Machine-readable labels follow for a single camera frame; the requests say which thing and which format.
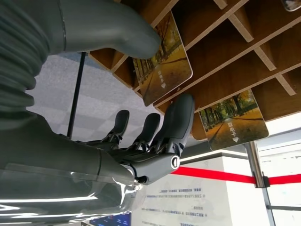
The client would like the wooden slotted card holder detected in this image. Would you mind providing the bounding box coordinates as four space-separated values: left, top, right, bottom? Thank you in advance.
89 0 301 142

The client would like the black floor stand with pole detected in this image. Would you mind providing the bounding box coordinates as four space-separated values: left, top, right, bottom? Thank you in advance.
66 51 87 140

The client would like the blue display screen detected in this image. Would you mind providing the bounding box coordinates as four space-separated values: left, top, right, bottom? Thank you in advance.
89 212 132 226

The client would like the white information sign board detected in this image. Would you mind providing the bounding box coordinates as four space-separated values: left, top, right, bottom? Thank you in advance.
131 156 271 226

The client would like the red barrier belt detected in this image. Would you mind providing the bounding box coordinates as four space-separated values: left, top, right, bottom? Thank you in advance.
269 174 301 186
171 166 256 185

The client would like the chrome stanchion post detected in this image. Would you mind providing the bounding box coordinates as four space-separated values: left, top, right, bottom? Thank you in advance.
244 141 271 189

